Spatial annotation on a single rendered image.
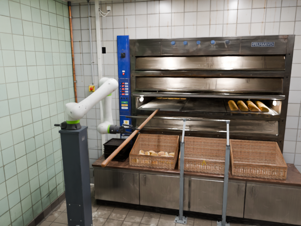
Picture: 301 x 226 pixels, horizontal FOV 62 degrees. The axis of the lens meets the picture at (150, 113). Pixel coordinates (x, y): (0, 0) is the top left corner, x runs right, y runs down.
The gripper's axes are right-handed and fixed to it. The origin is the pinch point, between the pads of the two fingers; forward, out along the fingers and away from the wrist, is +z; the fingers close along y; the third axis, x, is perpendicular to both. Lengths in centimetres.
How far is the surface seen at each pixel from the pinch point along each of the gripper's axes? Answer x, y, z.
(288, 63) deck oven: -102, -63, 151
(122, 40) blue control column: -96, -91, -48
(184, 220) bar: -42, 116, 44
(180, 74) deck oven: -101, -49, 27
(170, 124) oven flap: -100, 17, 16
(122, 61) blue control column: -96, -64, -48
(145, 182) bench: -46, 77, -4
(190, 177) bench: -47, 64, 49
